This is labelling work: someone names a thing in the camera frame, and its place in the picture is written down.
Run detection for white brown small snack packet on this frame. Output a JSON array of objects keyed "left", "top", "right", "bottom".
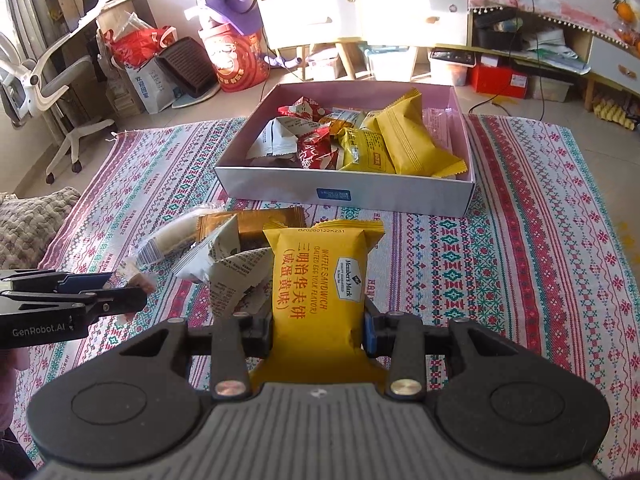
[{"left": 114, "top": 258, "right": 157, "bottom": 296}]

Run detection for yellow waffle sandwich packet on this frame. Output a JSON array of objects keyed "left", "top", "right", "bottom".
[{"left": 250, "top": 220, "right": 386, "bottom": 388}]

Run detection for red snack packet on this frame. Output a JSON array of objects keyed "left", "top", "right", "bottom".
[{"left": 297, "top": 126, "right": 338, "bottom": 170}]

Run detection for large yellow snack bag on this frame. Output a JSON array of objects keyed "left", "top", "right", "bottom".
[{"left": 361, "top": 88, "right": 468, "bottom": 178}]

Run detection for pink snack packet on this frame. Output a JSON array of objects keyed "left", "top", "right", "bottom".
[{"left": 422, "top": 107, "right": 458, "bottom": 154}]

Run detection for white cream snack packet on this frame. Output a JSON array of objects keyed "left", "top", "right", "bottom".
[{"left": 208, "top": 247, "right": 273, "bottom": 318}]

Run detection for grey knitted cushion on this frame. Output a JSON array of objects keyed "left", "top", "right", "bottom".
[{"left": 0, "top": 186, "right": 80, "bottom": 270}]

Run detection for white newspaper print packet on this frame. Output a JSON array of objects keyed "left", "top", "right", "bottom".
[{"left": 172, "top": 214, "right": 241, "bottom": 284}]

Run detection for white long snack packet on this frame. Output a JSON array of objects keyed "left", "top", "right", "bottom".
[{"left": 130, "top": 205, "right": 222, "bottom": 268}]

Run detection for brown gold snack packet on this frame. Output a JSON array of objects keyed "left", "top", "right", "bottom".
[{"left": 196, "top": 206, "right": 306, "bottom": 250}]

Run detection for small yellow snack packet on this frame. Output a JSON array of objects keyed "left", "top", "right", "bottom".
[{"left": 337, "top": 128, "right": 396, "bottom": 174}]

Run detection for white office chair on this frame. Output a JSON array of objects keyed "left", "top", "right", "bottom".
[{"left": 1, "top": 28, "right": 115, "bottom": 184}]

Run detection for white grey snack packet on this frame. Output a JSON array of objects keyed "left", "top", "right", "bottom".
[{"left": 246, "top": 116, "right": 321, "bottom": 159}]

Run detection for white blue paper bag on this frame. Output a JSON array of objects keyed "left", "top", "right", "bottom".
[{"left": 125, "top": 58, "right": 182, "bottom": 115}]

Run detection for orange small snack packet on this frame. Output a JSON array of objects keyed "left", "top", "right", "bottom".
[{"left": 320, "top": 107, "right": 366, "bottom": 136}]

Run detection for pink cardboard box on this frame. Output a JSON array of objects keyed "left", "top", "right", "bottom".
[{"left": 215, "top": 80, "right": 475, "bottom": 217}]

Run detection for red plastic bag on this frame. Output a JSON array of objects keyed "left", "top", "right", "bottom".
[{"left": 103, "top": 26, "right": 178, "bottom": 68}]

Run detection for dark brown basket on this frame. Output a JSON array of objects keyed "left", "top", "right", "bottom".
[{"left": 155, "top": 37, "right": 218, "bottom": 98}]

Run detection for red box under shelf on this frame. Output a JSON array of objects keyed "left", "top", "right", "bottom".
[{"left": 471, "top": 64, "right": 528, "bottom": 99}]

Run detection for red printed bucket bag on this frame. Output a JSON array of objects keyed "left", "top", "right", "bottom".
[{"left": 198, "top": 24, "right": 270, "bottom": 93}]

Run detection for purple hat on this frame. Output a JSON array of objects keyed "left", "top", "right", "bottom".
[{"left": 204, "top": 0, "right": 262, "bottom": 36}]

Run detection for long white low cabinet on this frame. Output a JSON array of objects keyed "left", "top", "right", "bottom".
[{"left": 470, "top": 0, "right": 639, "bottom": 110}]

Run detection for oranges on shelf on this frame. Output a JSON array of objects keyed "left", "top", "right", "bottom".
[{"left": 613, "top": 0, "right": 640, "bottom": 54}]

